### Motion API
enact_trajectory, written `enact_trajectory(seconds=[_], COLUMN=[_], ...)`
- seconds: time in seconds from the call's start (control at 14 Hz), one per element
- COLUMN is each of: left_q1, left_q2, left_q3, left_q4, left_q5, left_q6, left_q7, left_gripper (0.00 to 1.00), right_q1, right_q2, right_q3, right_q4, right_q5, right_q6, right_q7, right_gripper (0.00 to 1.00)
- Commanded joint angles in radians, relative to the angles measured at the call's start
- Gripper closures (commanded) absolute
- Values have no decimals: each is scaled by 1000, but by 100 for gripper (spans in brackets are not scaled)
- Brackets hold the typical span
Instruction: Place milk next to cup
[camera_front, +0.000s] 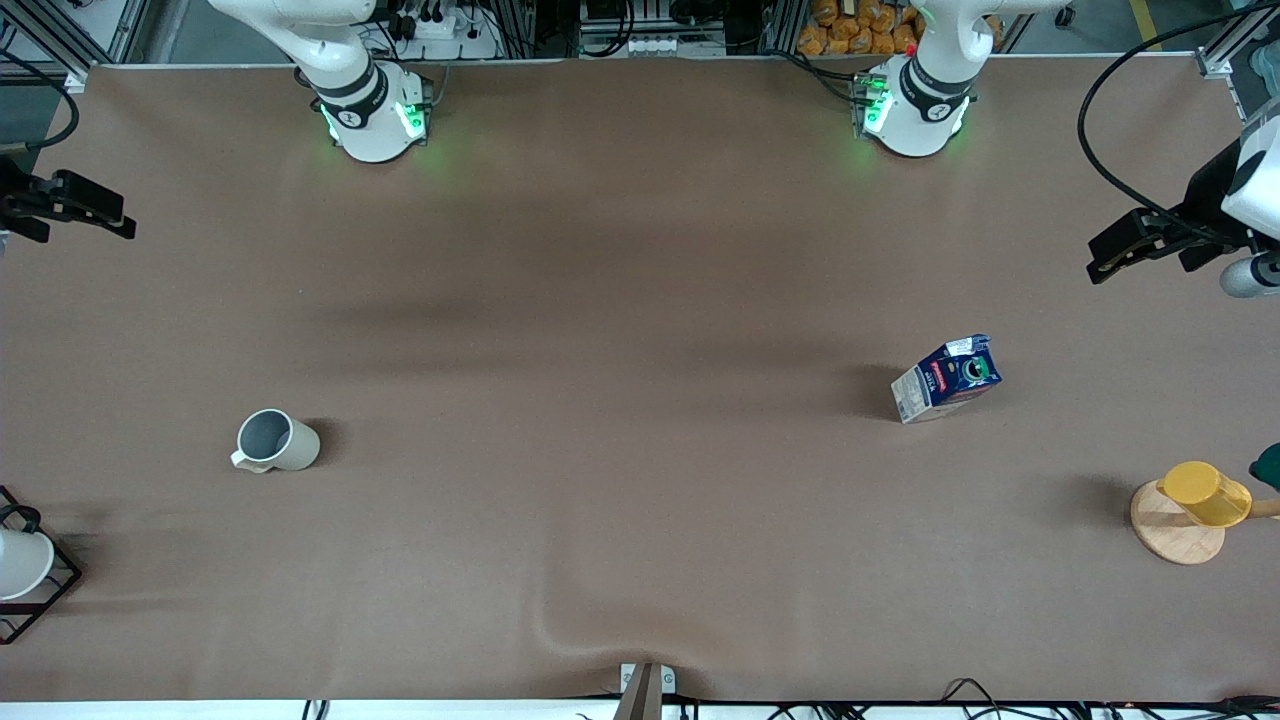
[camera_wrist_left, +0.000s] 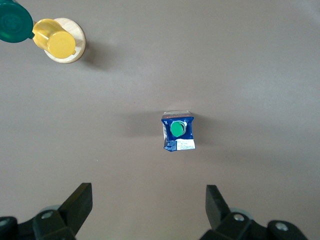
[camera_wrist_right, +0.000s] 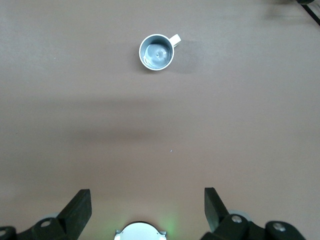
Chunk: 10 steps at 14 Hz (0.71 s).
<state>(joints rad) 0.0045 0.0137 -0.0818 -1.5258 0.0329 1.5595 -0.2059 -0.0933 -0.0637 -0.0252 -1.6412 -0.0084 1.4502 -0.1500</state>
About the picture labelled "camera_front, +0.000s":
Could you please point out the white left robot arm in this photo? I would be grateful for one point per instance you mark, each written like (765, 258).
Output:
(915, 110)

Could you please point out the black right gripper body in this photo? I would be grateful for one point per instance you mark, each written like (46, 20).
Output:
(12, 195)

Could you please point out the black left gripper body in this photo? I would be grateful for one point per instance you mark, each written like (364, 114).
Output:
(1207, 203)

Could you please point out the aluminium frame post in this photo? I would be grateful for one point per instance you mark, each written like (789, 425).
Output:
(95, 35)
(1225, 50)

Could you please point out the pile of orange buns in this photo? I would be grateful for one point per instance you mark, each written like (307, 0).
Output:
(860, 30)

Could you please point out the white cup grey inside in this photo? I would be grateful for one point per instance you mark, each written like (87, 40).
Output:
(285, 445)

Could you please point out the brown table cover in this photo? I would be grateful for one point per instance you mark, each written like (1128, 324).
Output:
(640, 300)

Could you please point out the metal table clamp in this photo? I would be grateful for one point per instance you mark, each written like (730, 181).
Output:
(645, 690)

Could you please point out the wooden mug stand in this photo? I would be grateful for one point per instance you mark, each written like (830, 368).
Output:
(1175, 540)

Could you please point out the yellow plastic cup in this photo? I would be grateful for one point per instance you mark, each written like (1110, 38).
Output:
(1205, 492)

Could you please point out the blue white milk carton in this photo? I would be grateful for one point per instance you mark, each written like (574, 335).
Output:
(945, 380)

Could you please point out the white power strip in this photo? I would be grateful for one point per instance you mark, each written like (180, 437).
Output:
(450, 30)

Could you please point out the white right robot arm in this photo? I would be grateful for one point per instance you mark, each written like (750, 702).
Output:
(365, 105)

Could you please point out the dark green cup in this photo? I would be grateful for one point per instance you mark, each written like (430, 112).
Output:
(1268, 466)

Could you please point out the white terminal block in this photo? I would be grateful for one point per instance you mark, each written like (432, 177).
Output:
(645, 45)

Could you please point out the white funnel cup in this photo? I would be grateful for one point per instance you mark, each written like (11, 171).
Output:
(22, 565)

